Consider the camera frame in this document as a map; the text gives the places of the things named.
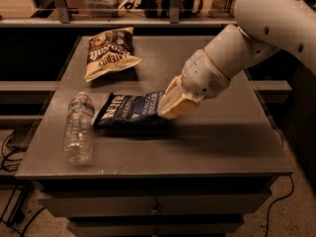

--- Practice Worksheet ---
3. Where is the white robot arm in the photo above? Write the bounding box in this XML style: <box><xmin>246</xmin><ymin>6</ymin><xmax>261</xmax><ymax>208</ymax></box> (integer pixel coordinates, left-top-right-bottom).
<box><xmin>158</xmin><ymin>0</ymin><xmax>316</xmax><ymax>119</ymax></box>

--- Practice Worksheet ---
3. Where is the black bag on shelf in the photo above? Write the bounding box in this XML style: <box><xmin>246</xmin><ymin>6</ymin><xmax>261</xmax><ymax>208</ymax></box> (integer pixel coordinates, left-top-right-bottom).
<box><xmin>139</xmin><ymin>0</ymin><xmax>203</xmax><ymax>19</ymax></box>

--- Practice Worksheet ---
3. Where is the colourful snack bag on shelf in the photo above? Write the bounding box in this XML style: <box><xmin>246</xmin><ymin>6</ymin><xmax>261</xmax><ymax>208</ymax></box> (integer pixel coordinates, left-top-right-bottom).
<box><xmin>207</xmin><ymin>0</ymin><xmax>236</xmax><ymax>18</ymax></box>

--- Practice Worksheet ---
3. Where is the metal shelf rail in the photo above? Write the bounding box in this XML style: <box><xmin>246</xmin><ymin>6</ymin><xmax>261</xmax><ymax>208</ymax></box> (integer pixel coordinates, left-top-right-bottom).
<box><xmin>0</xmin><ymin>0</ymin><xmax>236</xmax><ymax>29</ymax></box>

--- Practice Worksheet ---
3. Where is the black cable right floor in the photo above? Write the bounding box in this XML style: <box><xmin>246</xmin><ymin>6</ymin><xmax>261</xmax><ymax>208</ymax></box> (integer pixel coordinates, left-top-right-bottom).
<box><xmin>264</xmin><ymin>175</ymin><xmax>295</xmax><ymax>237</ymax></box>

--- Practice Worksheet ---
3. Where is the black cables left floor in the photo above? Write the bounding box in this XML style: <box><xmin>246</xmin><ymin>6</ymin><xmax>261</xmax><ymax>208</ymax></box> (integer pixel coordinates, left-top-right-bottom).
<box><xmin>0</xmin><ymin>121</ymin><xmax>45</xmax><ymax>237</ymax></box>

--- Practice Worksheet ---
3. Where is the grey drawer cabinet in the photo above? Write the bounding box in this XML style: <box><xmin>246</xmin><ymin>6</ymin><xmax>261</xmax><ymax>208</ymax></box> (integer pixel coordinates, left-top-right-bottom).
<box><xmin>17</xmin><ymin>37</ymin><xmax>292</xmax><ymax>237</ymax></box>

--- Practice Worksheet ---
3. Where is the blue chip bag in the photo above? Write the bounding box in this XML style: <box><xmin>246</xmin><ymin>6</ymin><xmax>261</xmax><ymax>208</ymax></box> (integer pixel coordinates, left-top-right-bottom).
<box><xmin>94</xmin><ymin>91</ymin><xmax>169</xmax><ymax>129</ymax></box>

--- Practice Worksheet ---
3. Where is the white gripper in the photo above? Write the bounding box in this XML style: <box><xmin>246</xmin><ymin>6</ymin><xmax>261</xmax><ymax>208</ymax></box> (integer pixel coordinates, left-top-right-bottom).
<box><xmin>158</xmin><ymin>49</ymin><xmax>230</xmax><ymax>119</ymax></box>

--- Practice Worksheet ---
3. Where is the clear plastic water bottle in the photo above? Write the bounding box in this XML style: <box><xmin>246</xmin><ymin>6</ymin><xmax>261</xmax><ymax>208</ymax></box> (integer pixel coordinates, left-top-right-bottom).
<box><xmin>63</xmin><ymin>92</ymin><xmax>95</xmax><ymax>166</ymax></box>

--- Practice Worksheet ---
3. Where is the yellow brown chip bag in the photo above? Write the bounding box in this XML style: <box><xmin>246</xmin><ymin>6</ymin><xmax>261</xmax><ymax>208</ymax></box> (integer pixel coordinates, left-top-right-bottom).
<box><xmin>85</xmin><ymin>27</ymin><xmax>142</xmax><ymax>82</ymax></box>

